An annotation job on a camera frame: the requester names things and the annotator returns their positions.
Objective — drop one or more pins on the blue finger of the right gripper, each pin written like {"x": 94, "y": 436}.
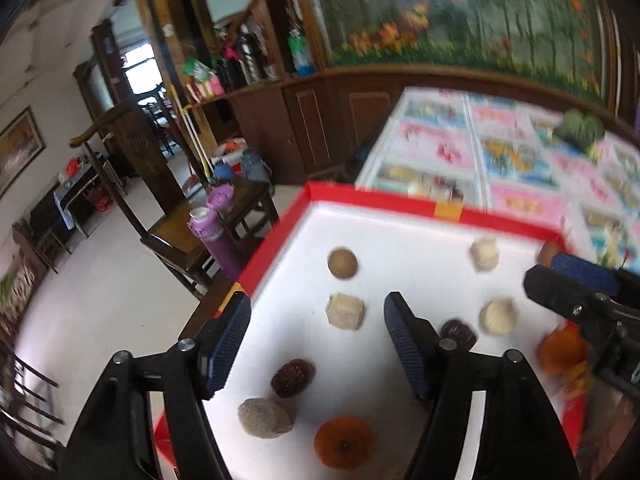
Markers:
{"x": 584, "y": 272}

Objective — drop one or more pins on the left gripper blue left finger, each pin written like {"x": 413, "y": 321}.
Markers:
{"x": 219, "y": 341}

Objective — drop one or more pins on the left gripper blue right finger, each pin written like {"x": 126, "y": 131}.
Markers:
{"x": 414, "y": 340}

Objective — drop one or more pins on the dark red date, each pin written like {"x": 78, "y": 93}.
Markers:
{"x": 460, "y": 332}
{"x": 292, "y": 378}

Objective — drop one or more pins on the orange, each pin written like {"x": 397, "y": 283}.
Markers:
{"x": 560, "y": 351}
{"x": 344, "y": 443}

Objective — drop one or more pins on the beige cake cylinder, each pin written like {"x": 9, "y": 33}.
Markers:
{"x": 264, "y": 419}

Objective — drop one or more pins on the beige cake block small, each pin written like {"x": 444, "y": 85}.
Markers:
{"x": 345, "y": 312}

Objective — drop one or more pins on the beige round cake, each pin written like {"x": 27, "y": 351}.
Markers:
{"x": 499, "y": 317}

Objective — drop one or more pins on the brown kiwi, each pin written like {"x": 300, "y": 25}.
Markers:
{"x": 547, "y": 252}
{"x": 343, "y": 263}

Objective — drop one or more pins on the red white shallow box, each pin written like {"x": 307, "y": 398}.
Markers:
{"x": 375, "y": 316}

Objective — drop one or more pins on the purple thermos bottle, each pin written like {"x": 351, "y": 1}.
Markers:
{"x": 207, "y": 225}

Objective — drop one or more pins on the wooden chair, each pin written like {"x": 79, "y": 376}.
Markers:
{"x": 182, "y": 254}

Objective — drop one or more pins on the green leafy vegetable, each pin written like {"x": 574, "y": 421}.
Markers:
{"x": 581, "y": 131}

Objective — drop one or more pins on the colourful fruit print tablecloth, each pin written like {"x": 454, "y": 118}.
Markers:
{"x": 499, "y": 155}

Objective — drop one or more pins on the dark wooden side cabinet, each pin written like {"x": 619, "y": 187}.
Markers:
{"x": 304, "y": 127}

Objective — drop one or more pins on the glass cabinet with flower decor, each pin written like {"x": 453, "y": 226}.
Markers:
{"x": 559, "y": 43}

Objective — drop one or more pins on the black thermos flask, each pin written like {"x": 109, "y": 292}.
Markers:
{"x": 249, "y": 56}

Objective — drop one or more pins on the green cap plastic bottle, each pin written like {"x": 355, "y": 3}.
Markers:
{"x": 300, "y": 53}

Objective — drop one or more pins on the framed wall picture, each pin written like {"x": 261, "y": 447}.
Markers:
{"x": 20, "y": 143}

